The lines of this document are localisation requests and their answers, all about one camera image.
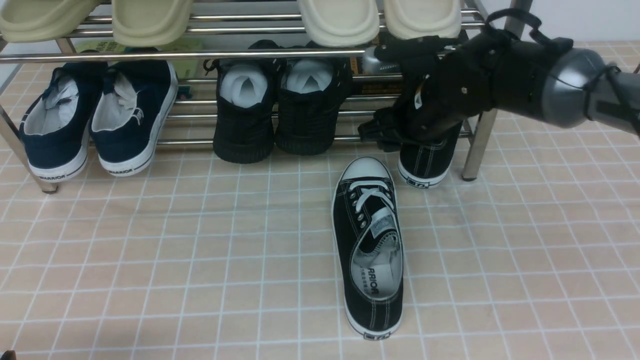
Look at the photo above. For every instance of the black knit shoe right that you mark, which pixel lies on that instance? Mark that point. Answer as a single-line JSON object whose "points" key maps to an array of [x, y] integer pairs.
{"points": [[310, 94]]}

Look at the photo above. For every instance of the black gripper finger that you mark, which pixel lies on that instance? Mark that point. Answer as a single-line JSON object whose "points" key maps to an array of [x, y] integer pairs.
{"points": [[416, 56], [385, 130]]}

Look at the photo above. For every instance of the black knit shoe left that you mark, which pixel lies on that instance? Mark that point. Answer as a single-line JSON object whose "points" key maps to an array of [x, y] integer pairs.
{"points": [[245, 96]]}

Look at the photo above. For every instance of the beige slipper far left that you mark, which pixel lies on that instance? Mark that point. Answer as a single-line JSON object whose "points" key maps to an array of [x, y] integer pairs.
{"points": [[34, 21]]}

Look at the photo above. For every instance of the cream slipper far right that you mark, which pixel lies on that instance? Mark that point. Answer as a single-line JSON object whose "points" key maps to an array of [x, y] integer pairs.
{"points": [[410, 19]]}

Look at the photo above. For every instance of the navy canvas shoe right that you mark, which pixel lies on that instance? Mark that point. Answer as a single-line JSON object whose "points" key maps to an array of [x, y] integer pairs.
{"points": [[136, 99]]}

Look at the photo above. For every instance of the beige slipper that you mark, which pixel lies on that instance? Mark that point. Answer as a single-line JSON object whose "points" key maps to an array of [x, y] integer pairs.
{"points": [[149, 23], [34, 21]]}

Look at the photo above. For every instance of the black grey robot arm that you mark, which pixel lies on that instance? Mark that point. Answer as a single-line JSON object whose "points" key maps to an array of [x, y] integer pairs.
{"points": [[510, 66]]}

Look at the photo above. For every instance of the silver metal shoe rack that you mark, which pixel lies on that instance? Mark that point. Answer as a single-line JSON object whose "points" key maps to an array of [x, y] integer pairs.
{"points": [[478, 136]]}

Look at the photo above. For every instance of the black knit shoe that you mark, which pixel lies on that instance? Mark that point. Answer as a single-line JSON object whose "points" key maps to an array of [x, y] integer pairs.
{"points": [[245, 96], [310, 94]]}

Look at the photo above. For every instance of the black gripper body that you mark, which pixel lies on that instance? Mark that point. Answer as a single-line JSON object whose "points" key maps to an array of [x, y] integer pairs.
{"points": [[467, 80]]}

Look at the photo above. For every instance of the navy canvas shoe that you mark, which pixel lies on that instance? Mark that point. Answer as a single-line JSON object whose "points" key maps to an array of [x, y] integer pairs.
{"points": [[55, 129], [136, 99]]}

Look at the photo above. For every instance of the black canvas sneaker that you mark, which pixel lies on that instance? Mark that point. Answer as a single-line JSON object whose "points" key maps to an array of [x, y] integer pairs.
{"points": [[368, 239], [424, 167]]}

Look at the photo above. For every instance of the cream slipper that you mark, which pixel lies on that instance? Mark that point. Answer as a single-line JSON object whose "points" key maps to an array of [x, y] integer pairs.
{"points": [[410, 19], [340, 23]]}

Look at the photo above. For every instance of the navy canvas shoe left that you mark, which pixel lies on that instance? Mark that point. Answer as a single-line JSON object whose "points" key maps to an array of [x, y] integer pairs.
{"points": [[55, 129]]}

